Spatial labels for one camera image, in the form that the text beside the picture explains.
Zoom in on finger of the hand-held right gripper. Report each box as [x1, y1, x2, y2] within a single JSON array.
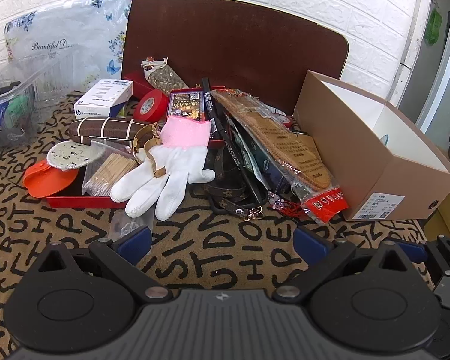
[[399, 233, 450, 272]]

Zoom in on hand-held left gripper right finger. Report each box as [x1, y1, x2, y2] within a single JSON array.
[[273, 226, 414, 301]]

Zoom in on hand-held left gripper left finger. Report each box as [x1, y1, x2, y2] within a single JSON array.
[[35, 226, 173, 301]]

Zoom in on cardboard box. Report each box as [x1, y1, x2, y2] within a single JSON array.
[[292, 69, 450, 222]]

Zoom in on white glove pink cuff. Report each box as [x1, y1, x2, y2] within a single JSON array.
[[110, 115, 215, 221]]

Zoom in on brown patterned belt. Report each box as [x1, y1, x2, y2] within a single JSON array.
[[189, 146, 271, 222]]

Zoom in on small clear plastic bag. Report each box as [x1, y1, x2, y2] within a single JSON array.
[[107, 210, 154, 239]]

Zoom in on red tassel charm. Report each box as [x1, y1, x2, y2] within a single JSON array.
[[268, 191, 308, 218]]

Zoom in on bag of wooden sticks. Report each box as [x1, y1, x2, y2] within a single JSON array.
[[82, 139, 143, 197]]

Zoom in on dark packaged item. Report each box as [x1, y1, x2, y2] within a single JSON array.
[[229, 120, 297, 196]]

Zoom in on packaged brown insole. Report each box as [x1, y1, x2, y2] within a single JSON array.
[[210, 88, 349, 226]]

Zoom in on speckled round lid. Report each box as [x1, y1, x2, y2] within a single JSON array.
[[47, 140, 106, 169]]

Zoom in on orange round container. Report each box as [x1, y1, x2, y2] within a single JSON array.
[[23, 159, 79, 198]]

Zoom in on brown striped glasses case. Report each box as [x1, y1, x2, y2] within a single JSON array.
[[68, 117, 154, 145]]

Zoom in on red tape roll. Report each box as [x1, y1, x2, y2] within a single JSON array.
[[133, 89, 169, 124]]

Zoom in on dark red card box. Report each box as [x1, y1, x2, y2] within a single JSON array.
[[165, 88, 208, 124]]

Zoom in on white and blue box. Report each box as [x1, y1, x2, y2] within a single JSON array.
[[74, 79, 134, 119]]

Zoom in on black marker pen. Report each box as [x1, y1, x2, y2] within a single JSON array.
[[200, 78, 229, 141]]

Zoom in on herb sachet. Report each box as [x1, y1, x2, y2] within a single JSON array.
[[140, 56, 188, 96]]

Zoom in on clear plastic container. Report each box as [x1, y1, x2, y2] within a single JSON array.
[[0, 50, 76, 151]]

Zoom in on floral plastic bag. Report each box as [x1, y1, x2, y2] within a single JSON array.
[[4, 0, 134, 94]]

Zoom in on brown board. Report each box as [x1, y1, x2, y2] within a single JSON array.
[[121, 0, 350, 121]]

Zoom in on green door sticker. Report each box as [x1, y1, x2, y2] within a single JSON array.
[[424, 9, 443, 46]]

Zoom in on gold buckle bracelet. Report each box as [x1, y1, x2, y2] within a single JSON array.
[[132, 123, 167, 179]]

